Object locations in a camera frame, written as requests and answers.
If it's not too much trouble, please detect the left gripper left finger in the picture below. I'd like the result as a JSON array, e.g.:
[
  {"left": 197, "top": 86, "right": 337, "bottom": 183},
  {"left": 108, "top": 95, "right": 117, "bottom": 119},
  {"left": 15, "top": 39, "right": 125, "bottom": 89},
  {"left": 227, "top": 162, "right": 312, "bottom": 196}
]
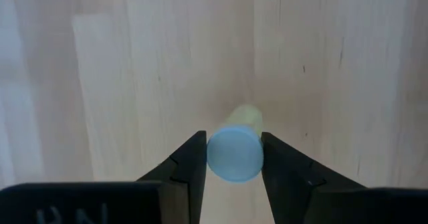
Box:
[{"left": 136, "top": 130, "right": 207, "bottom": 224}]

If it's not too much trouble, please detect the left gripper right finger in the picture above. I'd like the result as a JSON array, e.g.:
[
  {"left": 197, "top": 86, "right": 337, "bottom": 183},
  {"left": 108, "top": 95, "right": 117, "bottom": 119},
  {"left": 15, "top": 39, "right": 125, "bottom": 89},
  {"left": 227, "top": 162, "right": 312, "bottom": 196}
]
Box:
[{"left": 260, "top": 132, "right": 368, "bottom": 224}]

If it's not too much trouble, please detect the small yellow-green pill bottle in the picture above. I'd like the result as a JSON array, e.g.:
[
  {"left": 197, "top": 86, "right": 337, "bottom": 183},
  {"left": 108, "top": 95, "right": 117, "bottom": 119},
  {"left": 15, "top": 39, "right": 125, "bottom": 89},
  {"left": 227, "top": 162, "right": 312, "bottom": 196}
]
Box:
[{"left": 206, "top": 104, "right": 265, "bottom": 184}]

